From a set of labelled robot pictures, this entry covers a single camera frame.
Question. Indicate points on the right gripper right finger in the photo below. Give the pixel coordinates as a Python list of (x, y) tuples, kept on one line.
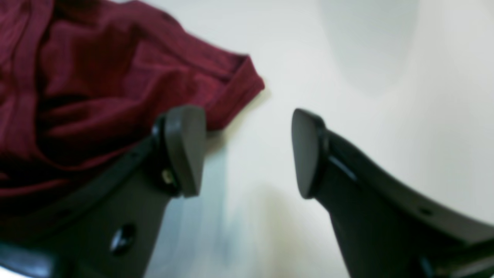
[(384, 229)]

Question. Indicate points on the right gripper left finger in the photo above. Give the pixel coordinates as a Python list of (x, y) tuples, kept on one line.
[(108, 228)]

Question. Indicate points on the dark red t-shirt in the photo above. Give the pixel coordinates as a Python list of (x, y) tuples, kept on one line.
[(82, 81)]

